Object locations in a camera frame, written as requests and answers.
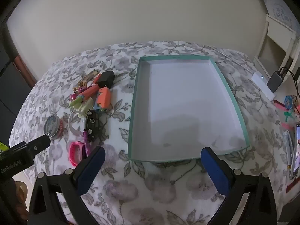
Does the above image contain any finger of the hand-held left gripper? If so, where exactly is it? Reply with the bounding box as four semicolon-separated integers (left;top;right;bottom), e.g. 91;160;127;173
10;135;51;157

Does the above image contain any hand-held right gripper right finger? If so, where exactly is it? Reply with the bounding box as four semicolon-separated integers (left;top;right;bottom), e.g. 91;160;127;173
201;147;278;225

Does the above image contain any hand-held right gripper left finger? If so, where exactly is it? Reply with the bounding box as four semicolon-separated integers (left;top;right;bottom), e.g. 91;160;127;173
28;146;106;225

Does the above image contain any pink smart band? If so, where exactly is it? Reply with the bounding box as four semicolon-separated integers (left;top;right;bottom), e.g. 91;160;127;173
69;141;86;167

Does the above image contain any round metal bead tin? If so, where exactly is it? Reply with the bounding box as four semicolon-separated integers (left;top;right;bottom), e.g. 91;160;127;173
44;114;62;139

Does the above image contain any black toy car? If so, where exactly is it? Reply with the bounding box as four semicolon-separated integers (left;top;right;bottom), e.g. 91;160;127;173
85;110;99;143

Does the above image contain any pink toy figure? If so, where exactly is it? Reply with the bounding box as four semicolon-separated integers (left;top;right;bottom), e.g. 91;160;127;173
70;86;88;102

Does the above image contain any orange and green toy knife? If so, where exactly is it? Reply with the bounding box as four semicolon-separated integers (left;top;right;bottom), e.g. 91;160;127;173
69;84;101;109

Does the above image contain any teal cardboard box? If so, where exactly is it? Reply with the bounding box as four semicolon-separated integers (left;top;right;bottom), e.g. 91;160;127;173
128;55;251;163

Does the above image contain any black charger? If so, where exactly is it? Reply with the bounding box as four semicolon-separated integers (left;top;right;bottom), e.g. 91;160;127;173
97;71;115;88

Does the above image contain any person's left hand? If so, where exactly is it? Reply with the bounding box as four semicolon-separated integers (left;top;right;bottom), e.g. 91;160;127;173
12;180;29;219

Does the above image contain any purple pen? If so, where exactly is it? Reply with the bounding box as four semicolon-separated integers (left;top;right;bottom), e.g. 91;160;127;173
83;129;91;157

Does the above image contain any floral bedsheet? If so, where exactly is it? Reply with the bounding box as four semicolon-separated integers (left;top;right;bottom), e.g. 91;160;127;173
9;41;300;225

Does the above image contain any dark furniture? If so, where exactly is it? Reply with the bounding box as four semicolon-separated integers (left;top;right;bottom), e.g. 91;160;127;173
0;23;36;150

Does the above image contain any silver pen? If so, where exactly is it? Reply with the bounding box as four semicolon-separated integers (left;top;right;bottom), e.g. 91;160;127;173
283;130;295;169

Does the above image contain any white device with light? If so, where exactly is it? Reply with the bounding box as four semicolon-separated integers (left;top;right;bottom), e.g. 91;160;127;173
251;73;275;101

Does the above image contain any round blue sticker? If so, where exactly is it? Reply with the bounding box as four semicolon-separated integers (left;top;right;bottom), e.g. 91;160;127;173
283;95;295;110

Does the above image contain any grey power bank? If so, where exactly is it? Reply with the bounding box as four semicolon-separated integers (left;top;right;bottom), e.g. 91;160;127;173
267;71;285;93

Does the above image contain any white shelf unit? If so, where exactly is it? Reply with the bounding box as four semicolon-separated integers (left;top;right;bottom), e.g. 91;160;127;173
254;14;297;75

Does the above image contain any white cable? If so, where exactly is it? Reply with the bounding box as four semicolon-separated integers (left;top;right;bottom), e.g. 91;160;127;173
204;46;255;72

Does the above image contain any black cable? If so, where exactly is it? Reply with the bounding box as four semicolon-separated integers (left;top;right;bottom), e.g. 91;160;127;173
279;66;300;109

